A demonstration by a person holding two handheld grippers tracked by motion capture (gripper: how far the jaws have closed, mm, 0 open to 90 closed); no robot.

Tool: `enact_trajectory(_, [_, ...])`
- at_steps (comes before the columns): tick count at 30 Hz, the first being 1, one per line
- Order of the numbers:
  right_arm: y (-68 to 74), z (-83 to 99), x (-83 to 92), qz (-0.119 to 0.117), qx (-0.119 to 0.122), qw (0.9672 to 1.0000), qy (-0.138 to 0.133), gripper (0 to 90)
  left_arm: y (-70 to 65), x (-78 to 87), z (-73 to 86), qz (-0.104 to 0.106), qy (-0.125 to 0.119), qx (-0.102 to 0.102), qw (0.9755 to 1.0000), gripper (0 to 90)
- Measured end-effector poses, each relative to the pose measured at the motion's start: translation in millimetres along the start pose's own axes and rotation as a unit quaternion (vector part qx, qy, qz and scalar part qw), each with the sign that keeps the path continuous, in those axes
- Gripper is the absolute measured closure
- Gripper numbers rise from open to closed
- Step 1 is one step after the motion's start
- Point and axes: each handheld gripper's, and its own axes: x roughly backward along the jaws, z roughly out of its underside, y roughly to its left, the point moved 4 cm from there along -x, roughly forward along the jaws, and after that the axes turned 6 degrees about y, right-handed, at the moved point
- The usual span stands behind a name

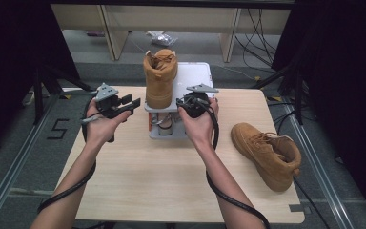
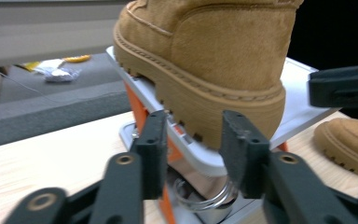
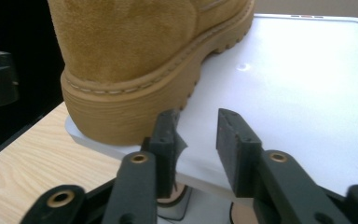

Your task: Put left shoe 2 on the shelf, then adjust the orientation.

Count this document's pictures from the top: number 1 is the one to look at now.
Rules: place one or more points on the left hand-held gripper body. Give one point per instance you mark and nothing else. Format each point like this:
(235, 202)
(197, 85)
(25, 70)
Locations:
(109, 106)

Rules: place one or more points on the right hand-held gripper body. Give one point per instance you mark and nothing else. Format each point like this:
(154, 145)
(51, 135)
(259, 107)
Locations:
(195, 105)

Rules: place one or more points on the white two-tier shoe rack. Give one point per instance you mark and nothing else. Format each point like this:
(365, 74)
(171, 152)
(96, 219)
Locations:
(192, 76)

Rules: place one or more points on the tan lace-up boot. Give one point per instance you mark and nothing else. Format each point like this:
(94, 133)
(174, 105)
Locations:
(263, 149)
(160, 82)

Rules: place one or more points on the person's left hand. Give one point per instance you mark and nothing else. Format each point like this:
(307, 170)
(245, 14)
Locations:
(101, 129)

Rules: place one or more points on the person's right hand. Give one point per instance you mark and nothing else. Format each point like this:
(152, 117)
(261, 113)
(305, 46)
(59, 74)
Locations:
(201, 129)

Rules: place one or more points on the clear plastic bag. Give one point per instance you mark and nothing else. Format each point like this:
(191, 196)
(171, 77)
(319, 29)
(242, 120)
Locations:
(162, 38)

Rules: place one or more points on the black metal stand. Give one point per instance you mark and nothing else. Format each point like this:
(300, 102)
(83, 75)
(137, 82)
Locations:
(297, 95)
(38, 95)

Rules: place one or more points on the beige desk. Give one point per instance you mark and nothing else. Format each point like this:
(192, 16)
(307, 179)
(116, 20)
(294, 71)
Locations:
(203, 17)

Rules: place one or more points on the black curtain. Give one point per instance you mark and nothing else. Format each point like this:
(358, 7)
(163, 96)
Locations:
(16, 57)
(343, 79)

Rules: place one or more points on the aluminium floor rail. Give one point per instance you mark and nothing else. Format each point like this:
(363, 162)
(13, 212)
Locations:
(16, 162)
(317, 165)

